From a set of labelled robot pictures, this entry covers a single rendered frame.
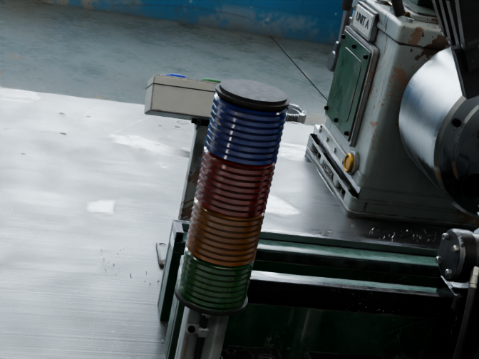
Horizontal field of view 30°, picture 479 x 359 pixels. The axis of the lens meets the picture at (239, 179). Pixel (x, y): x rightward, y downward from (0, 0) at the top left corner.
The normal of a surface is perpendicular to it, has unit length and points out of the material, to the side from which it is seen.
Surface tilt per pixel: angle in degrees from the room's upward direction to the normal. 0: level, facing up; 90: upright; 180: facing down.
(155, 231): 0
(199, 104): 67
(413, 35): 90
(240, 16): 90
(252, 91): 0
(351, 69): 90
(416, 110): 84
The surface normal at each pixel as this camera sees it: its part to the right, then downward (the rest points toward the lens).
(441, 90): -0.76, -0.53
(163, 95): 0.22, 0.00
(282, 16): 0.19, 0.40
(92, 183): 0.19, -0.91
